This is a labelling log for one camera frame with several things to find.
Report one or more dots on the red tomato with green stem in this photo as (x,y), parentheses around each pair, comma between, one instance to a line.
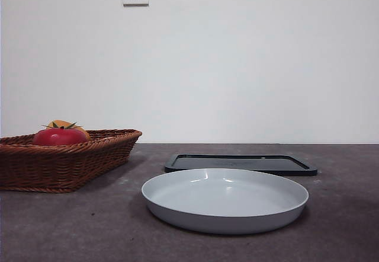
(59,137)

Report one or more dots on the brown wicker basket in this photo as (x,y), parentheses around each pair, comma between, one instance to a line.
(68,167)

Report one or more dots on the black rectangular tray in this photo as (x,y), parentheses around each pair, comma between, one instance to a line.
(266,164)

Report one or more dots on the pale grey round plate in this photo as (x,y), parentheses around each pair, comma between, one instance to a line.
(225,211)

